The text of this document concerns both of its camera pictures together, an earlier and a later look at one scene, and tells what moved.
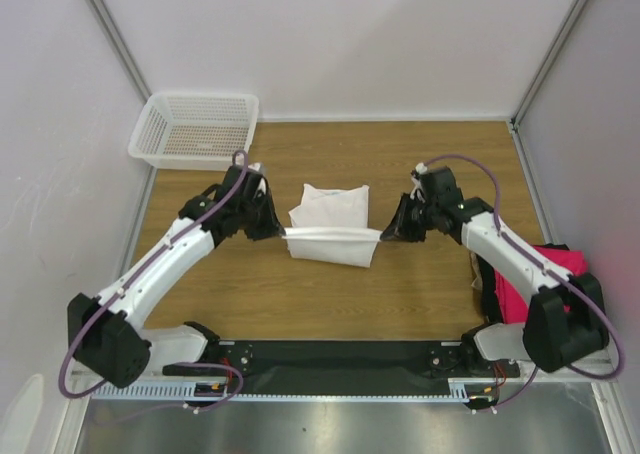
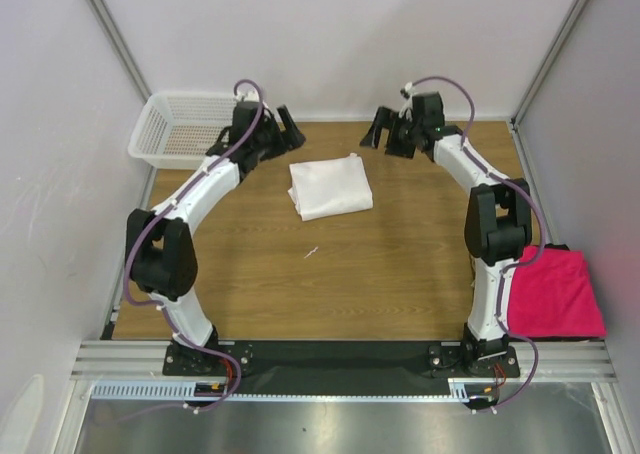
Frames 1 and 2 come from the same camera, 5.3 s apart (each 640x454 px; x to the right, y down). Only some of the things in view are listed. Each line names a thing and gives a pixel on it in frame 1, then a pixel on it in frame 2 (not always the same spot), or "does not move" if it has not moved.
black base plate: (350, 364) does not move
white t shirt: (331, 226) → (329, 187)
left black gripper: (271, 227) → (290, 139)
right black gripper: (413, 216) → (395, 135)
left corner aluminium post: (95, 0) does not move
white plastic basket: (194, 131) does not move
